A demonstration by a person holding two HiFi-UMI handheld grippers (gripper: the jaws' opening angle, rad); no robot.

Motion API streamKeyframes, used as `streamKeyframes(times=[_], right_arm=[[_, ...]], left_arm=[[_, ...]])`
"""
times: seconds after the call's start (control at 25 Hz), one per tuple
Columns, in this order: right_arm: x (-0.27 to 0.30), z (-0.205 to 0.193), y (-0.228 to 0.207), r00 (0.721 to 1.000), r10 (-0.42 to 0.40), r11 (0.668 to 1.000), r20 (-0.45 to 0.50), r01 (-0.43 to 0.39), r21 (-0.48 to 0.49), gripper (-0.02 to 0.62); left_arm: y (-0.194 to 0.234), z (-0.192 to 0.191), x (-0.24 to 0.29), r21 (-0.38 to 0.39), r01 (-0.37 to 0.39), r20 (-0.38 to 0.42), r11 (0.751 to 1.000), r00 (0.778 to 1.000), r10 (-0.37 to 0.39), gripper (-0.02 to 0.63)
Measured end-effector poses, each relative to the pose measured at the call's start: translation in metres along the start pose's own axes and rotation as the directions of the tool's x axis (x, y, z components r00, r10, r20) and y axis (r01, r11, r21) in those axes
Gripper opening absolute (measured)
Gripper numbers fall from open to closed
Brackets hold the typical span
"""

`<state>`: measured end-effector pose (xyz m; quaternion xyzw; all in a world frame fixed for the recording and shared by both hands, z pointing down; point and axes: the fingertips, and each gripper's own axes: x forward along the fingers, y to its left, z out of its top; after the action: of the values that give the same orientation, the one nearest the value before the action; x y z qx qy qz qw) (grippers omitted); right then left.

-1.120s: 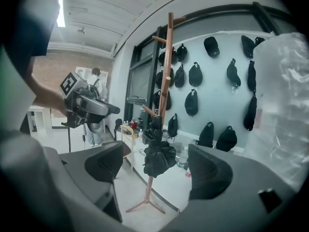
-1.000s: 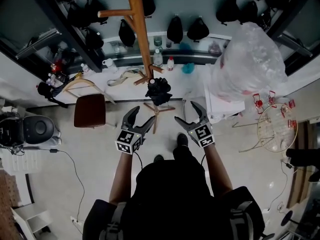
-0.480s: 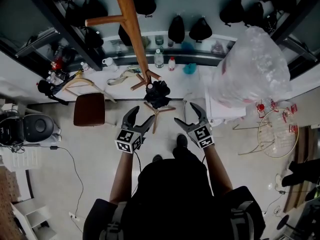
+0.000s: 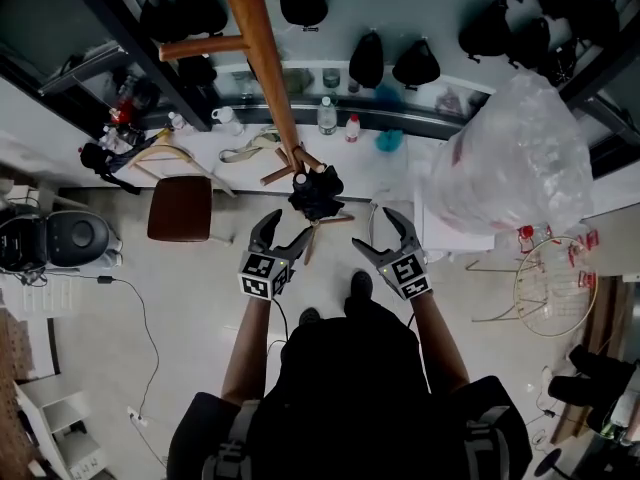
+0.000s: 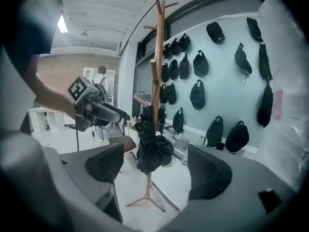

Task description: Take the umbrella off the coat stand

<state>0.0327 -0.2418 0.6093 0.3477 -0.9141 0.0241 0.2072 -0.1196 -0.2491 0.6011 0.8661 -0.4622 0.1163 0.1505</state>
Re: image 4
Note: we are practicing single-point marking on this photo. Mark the person's right forearm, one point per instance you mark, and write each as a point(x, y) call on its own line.
point(440, 348)

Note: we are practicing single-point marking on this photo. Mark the teal bath sponge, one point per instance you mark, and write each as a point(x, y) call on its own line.
point(389, 140)

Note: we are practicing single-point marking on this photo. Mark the red drink bottle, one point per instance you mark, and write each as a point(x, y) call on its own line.
point(122, 108)

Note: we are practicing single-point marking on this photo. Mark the black backpack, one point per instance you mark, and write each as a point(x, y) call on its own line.
point(95, 158)

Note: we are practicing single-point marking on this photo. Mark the white power strip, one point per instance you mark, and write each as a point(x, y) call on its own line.
point(137, 417)

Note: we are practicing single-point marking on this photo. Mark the group of black waist bags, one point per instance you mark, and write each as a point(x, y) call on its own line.
point(367, 63)

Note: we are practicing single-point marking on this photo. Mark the large clear plastic bag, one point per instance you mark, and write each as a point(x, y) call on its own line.
point(510, 158)

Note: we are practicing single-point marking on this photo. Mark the person's left black shoe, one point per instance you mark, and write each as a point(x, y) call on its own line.
point(309, 316)

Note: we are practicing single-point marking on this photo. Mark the person's right black shoe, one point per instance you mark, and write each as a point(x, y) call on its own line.
point(361, 285)

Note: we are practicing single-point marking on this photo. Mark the white bottle red cap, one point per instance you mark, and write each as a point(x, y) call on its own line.
point(353, 130)

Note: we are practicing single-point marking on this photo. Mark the brown wooden board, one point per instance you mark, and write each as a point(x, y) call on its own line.
point(607, 313)

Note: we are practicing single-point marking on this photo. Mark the wooden coat stand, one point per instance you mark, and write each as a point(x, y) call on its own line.
point(265, 58)

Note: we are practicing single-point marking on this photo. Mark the person's black shoe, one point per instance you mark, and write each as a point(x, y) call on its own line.
point(361, 285)
point(309, 316)

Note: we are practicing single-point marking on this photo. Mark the white slotted panel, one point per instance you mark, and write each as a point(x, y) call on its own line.
point(45, 298)

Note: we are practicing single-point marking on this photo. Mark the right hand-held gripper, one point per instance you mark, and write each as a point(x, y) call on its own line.
point(410, 275)

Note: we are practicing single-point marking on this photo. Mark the white shelf unit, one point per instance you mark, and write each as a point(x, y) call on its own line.
point(65, 413)

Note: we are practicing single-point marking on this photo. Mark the white window ledge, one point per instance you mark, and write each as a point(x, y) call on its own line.
point(210, 168)

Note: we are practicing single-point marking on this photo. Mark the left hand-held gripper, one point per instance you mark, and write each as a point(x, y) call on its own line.
point(260, 273)

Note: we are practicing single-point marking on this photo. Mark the white water dispenser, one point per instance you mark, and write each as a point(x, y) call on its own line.
point(450, 245)

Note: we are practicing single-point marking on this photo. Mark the black cap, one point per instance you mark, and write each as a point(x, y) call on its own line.
point(317, 193)

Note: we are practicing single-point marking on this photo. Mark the black stool base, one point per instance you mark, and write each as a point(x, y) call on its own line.
point(549, 464)

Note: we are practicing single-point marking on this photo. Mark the wooden chair brown seat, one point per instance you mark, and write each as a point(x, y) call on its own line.
point(180, 208)

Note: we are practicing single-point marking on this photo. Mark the black round machine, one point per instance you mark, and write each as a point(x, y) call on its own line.
point(75, 235)

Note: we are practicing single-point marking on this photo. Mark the person's dark clothing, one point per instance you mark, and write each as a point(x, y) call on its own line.
point(350, 398)

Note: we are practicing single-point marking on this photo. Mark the brown perforated board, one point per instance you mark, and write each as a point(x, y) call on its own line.
point(12, 368)

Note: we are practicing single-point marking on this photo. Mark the clear plastic water bottle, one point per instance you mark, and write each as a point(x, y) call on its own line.
point(327, 118)

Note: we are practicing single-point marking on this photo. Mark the black framed window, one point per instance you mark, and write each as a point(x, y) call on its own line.
point(600, 68)
point(150, 58)

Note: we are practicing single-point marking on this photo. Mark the person's left forearm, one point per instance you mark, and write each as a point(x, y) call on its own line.
point(247, 353)

